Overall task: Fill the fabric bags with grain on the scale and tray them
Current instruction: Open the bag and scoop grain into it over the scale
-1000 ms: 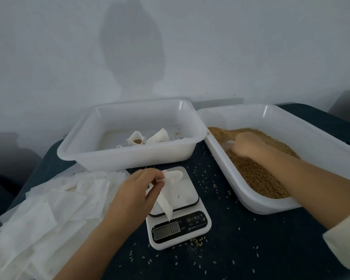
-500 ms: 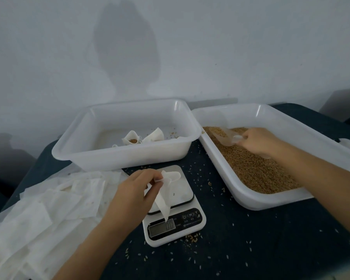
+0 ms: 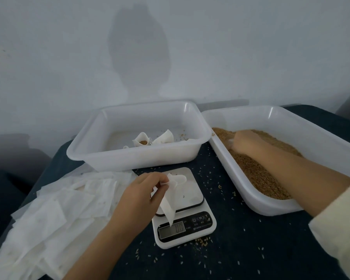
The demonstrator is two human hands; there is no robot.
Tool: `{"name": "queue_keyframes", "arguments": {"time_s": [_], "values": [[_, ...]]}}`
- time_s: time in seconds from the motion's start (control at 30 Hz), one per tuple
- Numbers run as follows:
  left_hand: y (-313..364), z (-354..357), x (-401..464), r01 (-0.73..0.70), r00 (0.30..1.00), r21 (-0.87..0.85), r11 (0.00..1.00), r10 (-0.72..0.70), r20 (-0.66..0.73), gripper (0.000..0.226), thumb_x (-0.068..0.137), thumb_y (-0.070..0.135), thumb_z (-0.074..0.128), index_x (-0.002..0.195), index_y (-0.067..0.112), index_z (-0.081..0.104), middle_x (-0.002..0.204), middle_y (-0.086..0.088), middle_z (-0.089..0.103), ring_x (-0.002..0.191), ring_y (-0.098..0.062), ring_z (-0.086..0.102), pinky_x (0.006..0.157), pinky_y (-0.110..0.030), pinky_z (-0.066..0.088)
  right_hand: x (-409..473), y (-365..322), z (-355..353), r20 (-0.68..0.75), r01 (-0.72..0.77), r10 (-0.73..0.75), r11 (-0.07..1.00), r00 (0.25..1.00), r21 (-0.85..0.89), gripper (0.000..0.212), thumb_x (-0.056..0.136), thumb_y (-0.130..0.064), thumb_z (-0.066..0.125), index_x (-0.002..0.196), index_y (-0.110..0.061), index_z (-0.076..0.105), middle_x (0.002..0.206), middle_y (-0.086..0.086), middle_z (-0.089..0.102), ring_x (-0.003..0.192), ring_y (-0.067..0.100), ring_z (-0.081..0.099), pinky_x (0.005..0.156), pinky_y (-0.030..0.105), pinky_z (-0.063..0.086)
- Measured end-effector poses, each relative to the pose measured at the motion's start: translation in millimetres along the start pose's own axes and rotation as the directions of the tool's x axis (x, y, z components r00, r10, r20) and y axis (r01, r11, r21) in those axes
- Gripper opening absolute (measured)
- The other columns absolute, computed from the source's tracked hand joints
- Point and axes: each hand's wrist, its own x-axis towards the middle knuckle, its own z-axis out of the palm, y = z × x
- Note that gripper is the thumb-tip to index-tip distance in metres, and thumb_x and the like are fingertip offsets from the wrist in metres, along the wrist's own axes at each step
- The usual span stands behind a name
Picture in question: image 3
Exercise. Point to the person's left hand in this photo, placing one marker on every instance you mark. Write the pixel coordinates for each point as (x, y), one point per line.
(137, 204)

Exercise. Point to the person's right hand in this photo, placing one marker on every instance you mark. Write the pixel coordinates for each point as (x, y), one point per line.
(248, 142)

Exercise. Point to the white mesh bag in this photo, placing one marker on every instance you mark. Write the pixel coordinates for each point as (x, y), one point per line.
(170, 198)
(141, 139)

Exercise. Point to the brown grain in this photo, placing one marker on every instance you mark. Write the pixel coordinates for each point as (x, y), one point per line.
(262, 177)

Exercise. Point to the white plastic tub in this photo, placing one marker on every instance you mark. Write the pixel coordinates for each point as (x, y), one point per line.
(116, 160)

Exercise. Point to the white tray of grain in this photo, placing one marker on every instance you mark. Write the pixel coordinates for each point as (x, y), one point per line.
(326, 142)

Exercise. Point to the pile of white bags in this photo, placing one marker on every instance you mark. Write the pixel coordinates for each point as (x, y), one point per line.
(46, 224)

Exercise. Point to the person's right forearm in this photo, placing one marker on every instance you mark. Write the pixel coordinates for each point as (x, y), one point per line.
(303, 175)

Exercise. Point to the person's left forearm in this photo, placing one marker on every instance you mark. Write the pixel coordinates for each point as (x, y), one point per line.
(102, 256)

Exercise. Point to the white digital kitchen scale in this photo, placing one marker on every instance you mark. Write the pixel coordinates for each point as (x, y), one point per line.
(186, 227)

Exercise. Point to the dark blue tablecloth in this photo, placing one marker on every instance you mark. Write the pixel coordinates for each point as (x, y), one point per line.
(251, 253)
(0, 201)

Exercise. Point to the white sleeve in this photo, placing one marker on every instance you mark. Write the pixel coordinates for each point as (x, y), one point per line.
(341, 224)

